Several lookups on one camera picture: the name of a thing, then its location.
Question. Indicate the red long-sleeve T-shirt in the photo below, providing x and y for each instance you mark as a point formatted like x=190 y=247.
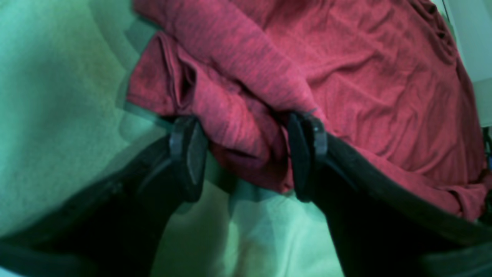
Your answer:
x=385 y=76

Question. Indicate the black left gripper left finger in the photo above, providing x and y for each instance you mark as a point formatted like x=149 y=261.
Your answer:
x=113 y=227

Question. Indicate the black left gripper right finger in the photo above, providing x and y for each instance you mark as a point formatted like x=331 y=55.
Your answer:
x=378 y=228

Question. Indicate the green table cloth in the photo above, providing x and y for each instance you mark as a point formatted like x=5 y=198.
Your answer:
x=65 y=66

